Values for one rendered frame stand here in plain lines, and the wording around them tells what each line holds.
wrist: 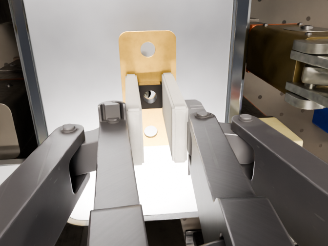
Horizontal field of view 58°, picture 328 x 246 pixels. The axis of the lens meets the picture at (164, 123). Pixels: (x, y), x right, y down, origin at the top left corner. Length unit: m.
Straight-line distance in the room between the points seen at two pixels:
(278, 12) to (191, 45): 0.38
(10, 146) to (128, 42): 0.22
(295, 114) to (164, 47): 0.57
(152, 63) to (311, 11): 0.52
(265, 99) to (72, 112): 0.47
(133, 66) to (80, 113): 0.13
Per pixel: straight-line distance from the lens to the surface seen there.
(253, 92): 0.67
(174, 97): 0.15
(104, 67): 0.30
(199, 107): 0.16
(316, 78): 0.28
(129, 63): 0.20
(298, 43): 0.27
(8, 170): 0.37
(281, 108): 0.72
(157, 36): 0.20
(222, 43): 0.31
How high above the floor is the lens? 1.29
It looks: 66 degrees down
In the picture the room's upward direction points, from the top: 165 degrees clockwise
